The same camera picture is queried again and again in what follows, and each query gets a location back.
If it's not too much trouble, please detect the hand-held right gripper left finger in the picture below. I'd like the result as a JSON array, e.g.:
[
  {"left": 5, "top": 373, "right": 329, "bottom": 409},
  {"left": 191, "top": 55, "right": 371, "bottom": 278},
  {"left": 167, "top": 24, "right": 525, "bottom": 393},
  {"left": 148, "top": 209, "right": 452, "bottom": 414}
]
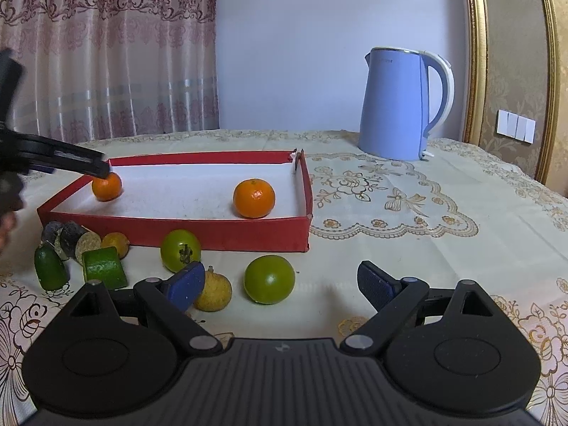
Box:
[{"left": 71, "top": 261, "right": 223, "bottom": 356}]

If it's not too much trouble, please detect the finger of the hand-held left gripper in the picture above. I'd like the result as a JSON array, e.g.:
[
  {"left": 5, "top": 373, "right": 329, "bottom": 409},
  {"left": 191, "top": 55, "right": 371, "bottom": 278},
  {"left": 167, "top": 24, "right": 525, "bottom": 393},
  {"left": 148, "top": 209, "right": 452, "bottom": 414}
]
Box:
[{"left": 18, "top": 134, "right": 111, "bottom": 181}]

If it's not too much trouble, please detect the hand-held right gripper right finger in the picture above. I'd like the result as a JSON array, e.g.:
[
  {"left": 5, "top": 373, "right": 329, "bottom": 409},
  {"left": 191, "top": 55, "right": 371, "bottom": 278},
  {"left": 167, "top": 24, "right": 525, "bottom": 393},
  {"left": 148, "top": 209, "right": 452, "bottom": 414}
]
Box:
[{"left": 339, "top": 260, "right": 498, "bottom": 358}]

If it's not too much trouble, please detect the small yellow pear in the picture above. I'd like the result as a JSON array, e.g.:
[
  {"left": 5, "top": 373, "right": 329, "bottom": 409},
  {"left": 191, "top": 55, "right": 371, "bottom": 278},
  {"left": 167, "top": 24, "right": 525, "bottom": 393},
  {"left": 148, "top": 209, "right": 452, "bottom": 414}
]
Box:
[{"left": 193, "top": 266, "right": 233, "bottom": 312}]

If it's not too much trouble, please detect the green tomato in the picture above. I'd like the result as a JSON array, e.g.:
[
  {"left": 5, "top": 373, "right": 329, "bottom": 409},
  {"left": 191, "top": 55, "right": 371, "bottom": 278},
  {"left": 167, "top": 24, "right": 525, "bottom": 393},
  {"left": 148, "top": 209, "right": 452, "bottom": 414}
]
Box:
[
  {"left": 160, "top": 229, "right": 202, "bottom": 273},
  {"left": 244, "top": 255, "right": 296, "bottom": 305}
]

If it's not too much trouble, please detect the orange tangerine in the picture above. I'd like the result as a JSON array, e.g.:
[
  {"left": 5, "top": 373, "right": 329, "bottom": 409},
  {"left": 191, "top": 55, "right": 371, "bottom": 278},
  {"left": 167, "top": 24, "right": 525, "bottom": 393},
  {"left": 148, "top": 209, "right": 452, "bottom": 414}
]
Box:
[
  {"left": 92, "top": 171, "right": 122, "bottom": 202},
  {"left": 233, "top": 178, "right": 276, "bottom": 219}
]

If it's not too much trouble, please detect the dark sugarcane piece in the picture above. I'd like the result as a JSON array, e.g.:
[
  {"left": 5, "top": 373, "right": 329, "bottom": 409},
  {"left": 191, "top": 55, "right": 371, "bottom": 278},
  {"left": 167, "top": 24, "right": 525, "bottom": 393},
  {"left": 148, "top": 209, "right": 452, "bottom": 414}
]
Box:
[
  {"left": 60, "top": 223, "right": 102, "bottom": 264},
  {"left": 41, "top": 220, "right": 67, "bottom": 253}
]

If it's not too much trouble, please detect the red shallow cardboard box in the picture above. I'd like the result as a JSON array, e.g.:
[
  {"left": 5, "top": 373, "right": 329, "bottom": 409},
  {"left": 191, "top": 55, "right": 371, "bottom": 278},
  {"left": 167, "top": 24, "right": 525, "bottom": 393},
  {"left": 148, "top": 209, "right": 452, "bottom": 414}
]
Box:
[{"left": 36, "top": 150, "right": 314, "bottom": 253}]

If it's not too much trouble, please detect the light green cucumber chunk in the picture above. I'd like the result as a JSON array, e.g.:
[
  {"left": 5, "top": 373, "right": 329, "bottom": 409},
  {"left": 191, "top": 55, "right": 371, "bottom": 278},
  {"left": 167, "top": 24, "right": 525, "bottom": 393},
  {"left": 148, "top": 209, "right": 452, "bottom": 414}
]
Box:
[{"left": 82, "top": 247, "right": 129, "bottom": 289}]

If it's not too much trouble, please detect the dark green cucumber end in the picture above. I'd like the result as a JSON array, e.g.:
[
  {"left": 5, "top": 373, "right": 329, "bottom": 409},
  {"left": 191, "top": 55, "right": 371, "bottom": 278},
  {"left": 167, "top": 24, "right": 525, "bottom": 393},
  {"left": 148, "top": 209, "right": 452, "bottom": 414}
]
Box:
[{"left": 34, "top": 242, "right": 71, "bottom": 291}]

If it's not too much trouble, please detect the cream embroidered tablecloth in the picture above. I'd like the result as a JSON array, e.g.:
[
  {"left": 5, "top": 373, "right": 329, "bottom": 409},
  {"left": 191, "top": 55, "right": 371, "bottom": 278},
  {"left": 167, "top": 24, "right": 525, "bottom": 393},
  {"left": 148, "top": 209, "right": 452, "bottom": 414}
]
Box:
[{"left": 0, "top": 130, "right": 568, "bottom": 426}]

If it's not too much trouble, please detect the small yellow citrus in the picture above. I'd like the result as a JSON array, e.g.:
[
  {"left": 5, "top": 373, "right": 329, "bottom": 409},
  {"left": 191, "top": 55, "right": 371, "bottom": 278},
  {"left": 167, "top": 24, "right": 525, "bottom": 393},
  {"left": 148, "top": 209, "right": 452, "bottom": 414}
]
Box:
[{"left": 101, "top": 232, "right": 131, "bottom": 259}]

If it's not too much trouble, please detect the pink patterned curtain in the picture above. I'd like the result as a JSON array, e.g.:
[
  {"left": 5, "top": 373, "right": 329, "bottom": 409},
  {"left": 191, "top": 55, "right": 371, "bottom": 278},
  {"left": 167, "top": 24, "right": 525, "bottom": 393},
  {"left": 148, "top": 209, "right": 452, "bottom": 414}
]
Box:
[{"left": 0, "top": 0, "right": 220, "bottom": 143}]

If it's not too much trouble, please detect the blue electric kettle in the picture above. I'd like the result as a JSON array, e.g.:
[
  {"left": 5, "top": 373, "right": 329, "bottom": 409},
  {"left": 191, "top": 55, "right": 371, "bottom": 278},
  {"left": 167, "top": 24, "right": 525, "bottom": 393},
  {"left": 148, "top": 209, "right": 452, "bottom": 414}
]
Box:
[{"left": 357, "top": 47, "right": 455, "bottom": 162}]

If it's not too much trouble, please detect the white wall switch panel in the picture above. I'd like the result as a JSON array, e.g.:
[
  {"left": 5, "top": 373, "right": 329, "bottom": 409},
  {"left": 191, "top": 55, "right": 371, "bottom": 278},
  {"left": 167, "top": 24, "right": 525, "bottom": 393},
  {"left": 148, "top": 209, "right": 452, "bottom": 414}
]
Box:
[{"left": 496, "top": 109, "right": 535, "bottom": 144}]

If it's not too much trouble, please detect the gold arched wall frame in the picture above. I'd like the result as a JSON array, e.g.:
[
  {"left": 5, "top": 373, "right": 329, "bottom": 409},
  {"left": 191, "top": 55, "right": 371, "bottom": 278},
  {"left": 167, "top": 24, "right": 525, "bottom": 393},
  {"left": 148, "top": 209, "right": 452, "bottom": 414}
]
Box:
[{"left": 461, "top": 0, "right": 561, "bottom": 182}]

